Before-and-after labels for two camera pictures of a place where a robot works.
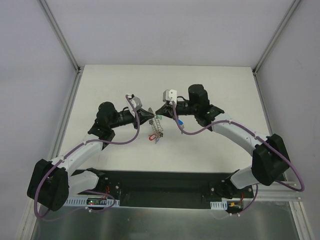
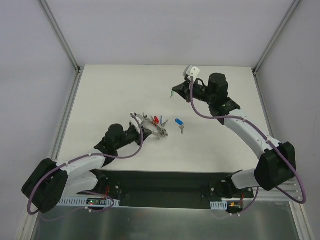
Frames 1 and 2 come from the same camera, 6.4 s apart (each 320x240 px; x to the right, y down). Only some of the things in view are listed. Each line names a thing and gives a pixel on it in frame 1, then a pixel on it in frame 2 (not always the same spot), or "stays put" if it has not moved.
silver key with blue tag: [181, 123] stays put
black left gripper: [137, 118] → [141, 131]
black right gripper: [170, 110] → [186, 89]
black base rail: [162, 188] stays put
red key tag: [152, 137] → [156, 120]
